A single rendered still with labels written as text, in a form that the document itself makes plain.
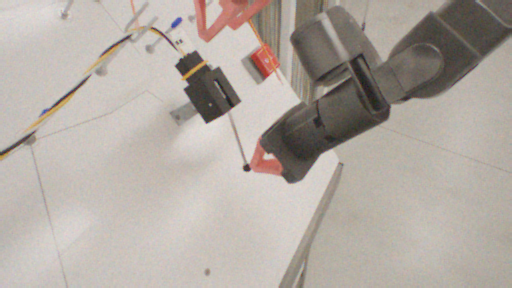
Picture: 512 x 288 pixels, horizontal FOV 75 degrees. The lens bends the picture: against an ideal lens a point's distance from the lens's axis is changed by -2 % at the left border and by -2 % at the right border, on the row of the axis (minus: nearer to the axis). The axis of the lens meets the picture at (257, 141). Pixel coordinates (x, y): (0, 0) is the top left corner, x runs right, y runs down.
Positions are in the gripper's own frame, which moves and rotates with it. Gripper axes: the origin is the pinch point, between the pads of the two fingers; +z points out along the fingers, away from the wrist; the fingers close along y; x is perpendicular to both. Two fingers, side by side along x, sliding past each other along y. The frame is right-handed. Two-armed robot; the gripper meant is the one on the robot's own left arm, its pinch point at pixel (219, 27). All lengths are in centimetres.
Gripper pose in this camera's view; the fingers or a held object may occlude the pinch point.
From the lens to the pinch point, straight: 42.1
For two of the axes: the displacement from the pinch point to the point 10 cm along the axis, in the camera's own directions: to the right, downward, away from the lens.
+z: -4.1, 5.8, 7.1
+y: -5.3, 4.8, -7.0
